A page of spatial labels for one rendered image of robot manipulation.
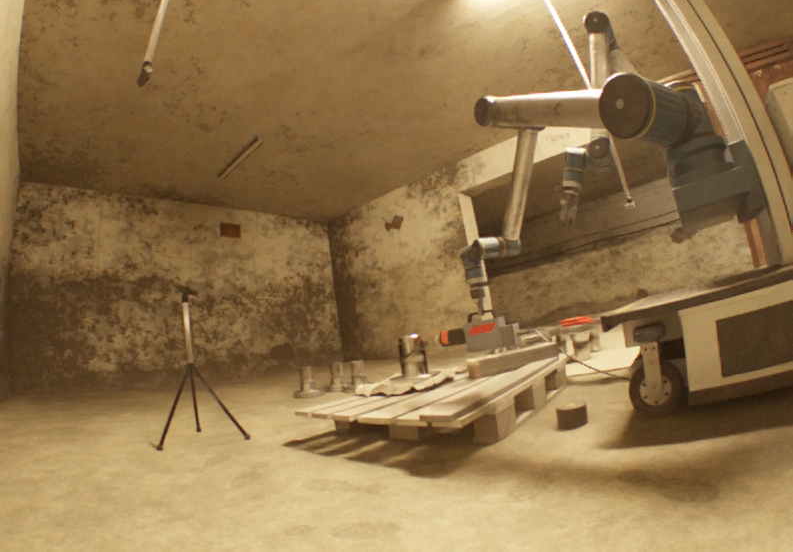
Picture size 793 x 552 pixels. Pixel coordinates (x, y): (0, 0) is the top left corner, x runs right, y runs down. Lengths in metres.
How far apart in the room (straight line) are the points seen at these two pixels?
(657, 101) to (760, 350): 0.72
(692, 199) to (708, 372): 0.51
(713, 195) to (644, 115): 0.34
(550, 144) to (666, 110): 4.58
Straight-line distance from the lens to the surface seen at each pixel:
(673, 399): 1.27
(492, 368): 1.83
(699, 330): 1.14
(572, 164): 2.11
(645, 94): 1.15
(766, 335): 1.16
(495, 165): 5.98
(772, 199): 1.49
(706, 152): 1.37
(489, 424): 1.29
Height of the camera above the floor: 0.40
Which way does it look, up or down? 12 degrees up
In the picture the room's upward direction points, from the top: 9 degrees counter-clockwise
